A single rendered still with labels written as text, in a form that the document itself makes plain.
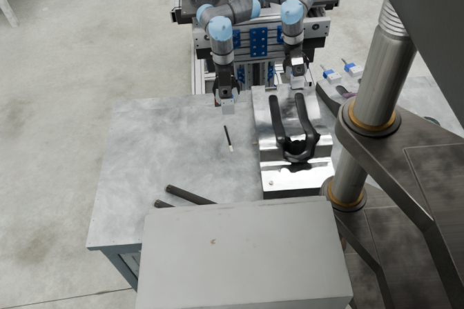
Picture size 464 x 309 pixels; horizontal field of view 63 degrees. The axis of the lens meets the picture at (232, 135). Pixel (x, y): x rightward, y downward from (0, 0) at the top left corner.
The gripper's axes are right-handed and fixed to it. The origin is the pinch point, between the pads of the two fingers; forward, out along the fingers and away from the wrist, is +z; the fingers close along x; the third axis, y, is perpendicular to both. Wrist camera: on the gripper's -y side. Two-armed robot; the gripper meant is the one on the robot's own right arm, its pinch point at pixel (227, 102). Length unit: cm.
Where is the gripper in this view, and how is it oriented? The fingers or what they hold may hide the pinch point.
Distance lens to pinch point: 148.1
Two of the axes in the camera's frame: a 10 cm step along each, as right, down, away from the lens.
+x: -10.0, 0.8, 0.1
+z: 0.6, 6.3, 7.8
